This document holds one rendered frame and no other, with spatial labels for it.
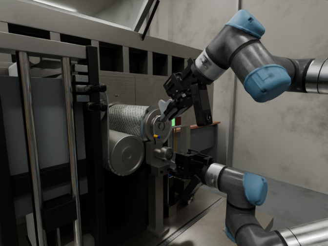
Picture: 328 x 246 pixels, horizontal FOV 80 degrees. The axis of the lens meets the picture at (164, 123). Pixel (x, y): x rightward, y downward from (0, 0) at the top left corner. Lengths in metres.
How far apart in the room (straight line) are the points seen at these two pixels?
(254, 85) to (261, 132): 3.16
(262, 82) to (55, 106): 0.37
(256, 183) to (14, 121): 0.51
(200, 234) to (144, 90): 0.69
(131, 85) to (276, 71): 0.71
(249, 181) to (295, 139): 2.92
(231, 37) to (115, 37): 0.62
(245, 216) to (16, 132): 0.53
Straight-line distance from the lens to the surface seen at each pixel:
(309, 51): 3.42
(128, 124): 0.68
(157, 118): 0.63
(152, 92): 1.07
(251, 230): 0.55
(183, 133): 1.60
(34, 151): 0.37
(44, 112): 0.39
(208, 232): 0.76
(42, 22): 0.87
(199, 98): 0.51
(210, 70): 0.49
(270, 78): 0.41
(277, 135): 3.50
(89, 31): 0.92
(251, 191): 0.55
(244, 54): 0.44
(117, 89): 0.94
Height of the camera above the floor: 1.36
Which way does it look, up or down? 9 degrees down
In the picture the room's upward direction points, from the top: straight up
